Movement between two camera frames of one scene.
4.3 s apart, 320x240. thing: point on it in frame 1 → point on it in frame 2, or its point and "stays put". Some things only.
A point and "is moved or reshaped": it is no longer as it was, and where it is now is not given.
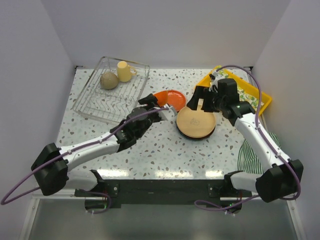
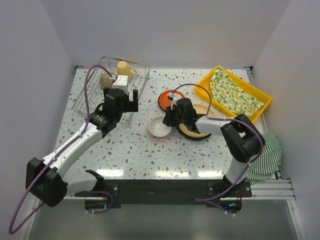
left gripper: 149,99 → 131,106
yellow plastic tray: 248,86 stays put
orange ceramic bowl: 162,97 → 157,128
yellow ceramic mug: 125,71 stays put
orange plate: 176,99 is moved or reshaped
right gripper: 199,93 → 168,120
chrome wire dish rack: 110,106 stays put
